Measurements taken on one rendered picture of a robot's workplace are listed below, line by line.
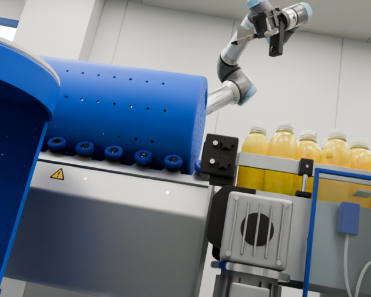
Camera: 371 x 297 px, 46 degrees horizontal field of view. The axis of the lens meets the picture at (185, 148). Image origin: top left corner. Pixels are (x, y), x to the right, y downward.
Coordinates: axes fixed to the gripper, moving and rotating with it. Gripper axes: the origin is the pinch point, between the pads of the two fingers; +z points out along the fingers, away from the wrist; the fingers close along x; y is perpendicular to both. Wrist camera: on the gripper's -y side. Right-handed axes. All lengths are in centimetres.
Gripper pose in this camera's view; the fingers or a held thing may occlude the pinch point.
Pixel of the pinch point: (247, 41)
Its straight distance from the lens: 149.3
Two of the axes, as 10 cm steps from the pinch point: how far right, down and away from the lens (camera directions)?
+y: -3.1, -9.2, -2.6
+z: -7.2, 4.0, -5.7
